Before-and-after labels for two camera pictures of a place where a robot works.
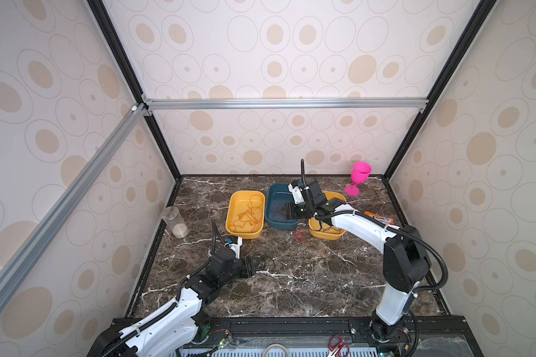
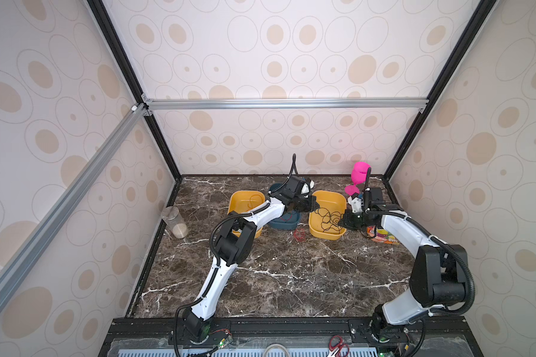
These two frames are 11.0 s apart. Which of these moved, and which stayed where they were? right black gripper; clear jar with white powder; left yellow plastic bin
Moved: right black gripper
Stayed: clear jar with white powder; left yellow plastic bin
